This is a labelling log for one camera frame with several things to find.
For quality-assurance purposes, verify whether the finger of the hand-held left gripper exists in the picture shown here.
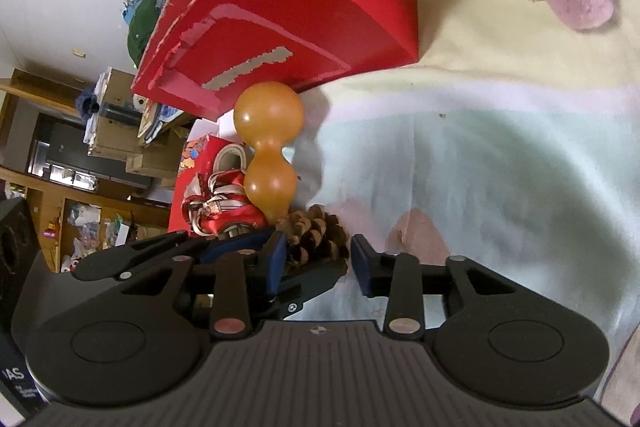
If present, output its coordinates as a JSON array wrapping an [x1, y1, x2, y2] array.
[[74, 229, 281, 283], [275, 257, 348, 322]]

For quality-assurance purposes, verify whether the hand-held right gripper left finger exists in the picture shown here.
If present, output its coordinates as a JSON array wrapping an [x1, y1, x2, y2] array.
[[117, 232, 288, 340]]

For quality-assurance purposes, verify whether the green backpack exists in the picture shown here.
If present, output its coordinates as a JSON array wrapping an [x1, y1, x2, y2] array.
[[122, 0, 177, 68]]

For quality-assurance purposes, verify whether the brown pine cone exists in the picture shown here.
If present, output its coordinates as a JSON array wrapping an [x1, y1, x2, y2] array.
[[275, 204, 351, 269]]

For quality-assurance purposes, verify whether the pastel blanket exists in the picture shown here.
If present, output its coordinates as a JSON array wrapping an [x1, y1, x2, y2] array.
[[285, 0, 640, 410]]

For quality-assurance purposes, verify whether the colourful picture book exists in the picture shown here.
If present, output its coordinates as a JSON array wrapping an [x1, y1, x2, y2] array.
[[136, 96, 187, 142]]

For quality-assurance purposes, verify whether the orange-brown gourd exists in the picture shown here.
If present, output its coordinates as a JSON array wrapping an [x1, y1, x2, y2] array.
[[232, 82, 306, 226]]

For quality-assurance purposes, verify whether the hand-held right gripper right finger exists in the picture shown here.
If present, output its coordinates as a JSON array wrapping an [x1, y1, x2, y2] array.
[[350, 234, 518, 340]]

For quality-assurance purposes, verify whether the red patterned gift box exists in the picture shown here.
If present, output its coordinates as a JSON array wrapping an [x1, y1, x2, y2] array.
[[167, 132, 227, 234]]

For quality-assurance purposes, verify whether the wooden shelf unit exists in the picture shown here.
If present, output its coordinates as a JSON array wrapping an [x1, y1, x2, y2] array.
[[0, 67, 176, 275]]

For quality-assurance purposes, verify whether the red cardboard box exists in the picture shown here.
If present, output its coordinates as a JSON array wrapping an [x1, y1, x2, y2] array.
[[131, 0, 420, 124]]

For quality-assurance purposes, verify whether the red and white scarf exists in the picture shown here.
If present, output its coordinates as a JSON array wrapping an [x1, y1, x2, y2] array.
[[187, 172, 269, 239]]

